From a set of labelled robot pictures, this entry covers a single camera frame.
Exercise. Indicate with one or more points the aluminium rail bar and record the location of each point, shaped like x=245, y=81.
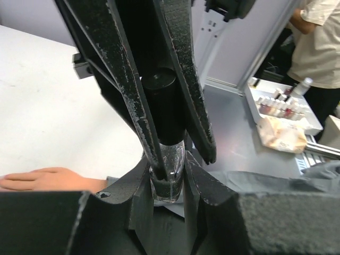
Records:
x=315, y=153

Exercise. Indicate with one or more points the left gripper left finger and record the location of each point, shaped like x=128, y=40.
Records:
x=116, y=220

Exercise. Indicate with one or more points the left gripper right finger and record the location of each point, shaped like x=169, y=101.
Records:
x=220, y=220

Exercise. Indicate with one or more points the crumpled beige paper bag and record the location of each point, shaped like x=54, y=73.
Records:
x=281, y=135

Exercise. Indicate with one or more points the person in beige shirt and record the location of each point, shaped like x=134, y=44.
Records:
x=315, y=29

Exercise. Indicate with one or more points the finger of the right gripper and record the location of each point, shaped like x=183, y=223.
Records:
x=175, y=22
x=99, y=35

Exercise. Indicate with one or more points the white nail polish tray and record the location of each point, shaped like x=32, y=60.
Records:
x=267, y=99

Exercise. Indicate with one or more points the mannequin hand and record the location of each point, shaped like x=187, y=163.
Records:
x=51, y=179

